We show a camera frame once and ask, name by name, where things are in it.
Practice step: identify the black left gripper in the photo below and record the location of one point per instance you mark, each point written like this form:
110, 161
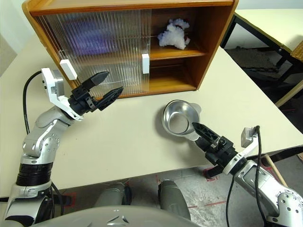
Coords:
82, 101

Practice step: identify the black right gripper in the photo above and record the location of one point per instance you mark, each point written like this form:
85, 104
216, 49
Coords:
221, 153

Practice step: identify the stainless steel bowl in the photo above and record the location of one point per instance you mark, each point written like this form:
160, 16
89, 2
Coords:
175, 113

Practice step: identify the purple tissue pack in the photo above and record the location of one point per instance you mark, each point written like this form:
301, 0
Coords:
90, 37

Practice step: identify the ribbed clear sliding cabinet door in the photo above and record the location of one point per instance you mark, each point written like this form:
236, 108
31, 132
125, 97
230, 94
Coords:
47, 35
146, 28

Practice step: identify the white snowman plush toy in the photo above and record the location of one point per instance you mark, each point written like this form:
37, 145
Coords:
172, 35

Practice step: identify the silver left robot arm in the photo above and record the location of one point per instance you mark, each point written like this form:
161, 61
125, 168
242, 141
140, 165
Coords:
45, 139

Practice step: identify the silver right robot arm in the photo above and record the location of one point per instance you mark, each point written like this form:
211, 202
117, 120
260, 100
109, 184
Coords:
258, 179

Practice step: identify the wooden cabinet shelf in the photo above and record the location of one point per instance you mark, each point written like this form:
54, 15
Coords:
175, 54

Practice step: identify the wooden cabinet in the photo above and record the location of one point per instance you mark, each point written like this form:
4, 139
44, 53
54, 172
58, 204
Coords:
208, 47

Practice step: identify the grey rounded robot leg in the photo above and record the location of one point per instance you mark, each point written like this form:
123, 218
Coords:
172, 196
110, 196

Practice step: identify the wooden stick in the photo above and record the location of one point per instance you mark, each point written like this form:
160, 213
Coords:
275, 170

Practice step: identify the silver robot torso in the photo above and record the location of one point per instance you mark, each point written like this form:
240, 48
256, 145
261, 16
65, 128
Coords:
118, 217

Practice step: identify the wicker chair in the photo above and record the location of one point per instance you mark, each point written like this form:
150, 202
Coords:
298, 50

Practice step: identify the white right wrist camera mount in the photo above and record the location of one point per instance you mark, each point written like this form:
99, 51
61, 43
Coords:
247, 137

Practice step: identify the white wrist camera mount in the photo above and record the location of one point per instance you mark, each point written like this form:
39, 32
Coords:
49, 82
247, 137

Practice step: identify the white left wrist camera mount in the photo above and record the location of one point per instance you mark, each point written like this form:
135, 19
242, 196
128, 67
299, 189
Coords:
49, 82

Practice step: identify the beige table black frame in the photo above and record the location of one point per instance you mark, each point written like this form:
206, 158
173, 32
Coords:
265, 23

